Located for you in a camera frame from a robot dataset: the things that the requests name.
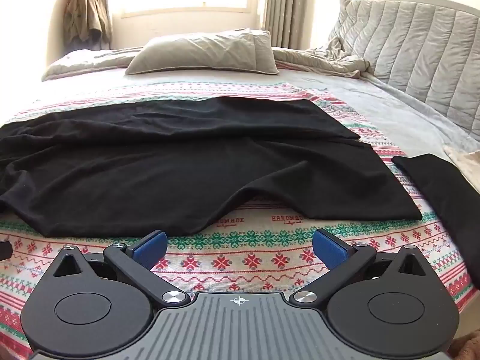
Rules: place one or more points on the hanging khaki jacket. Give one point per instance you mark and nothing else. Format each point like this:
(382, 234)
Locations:
(84, 15)

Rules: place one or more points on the grey bed sheet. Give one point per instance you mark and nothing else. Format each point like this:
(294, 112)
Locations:
(378, 108)

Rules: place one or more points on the black pants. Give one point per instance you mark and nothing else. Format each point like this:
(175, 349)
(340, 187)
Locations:
(180, 165)

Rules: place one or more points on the flat folded black cloth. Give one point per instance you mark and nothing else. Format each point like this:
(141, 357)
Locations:
(442, 191)

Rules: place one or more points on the grey pillow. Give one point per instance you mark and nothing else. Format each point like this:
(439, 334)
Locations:
(202, 54)

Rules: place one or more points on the grey quilted headboard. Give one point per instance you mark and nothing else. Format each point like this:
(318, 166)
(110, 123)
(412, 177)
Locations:
(420, 45)

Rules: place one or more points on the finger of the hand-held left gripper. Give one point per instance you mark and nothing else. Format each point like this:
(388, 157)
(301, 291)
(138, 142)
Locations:
(4, 250)

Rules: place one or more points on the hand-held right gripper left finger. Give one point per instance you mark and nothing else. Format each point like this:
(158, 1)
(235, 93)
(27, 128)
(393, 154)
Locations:
(152, 250)

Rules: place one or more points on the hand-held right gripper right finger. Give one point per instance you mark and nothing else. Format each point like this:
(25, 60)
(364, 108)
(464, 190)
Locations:
(330, 250)

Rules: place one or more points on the beige fuzzy cloth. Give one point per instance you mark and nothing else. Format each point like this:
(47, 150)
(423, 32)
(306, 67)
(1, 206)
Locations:
(465, 163)

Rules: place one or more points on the crumpled grey quilt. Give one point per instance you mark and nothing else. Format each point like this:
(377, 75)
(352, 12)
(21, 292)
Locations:
(322, 63)

